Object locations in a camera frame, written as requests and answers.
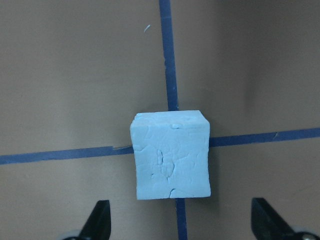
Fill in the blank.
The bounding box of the light blue block image-right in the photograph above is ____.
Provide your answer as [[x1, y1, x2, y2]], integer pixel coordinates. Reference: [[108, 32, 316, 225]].
[[130, 110, 211, 200]]

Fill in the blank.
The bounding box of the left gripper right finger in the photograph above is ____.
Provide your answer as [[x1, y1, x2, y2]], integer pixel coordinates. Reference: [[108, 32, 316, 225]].
[[251, 197, 306, 240]]

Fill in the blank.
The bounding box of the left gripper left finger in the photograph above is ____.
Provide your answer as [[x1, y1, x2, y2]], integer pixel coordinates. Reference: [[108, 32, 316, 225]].
[[77, 200, 111, 240]]

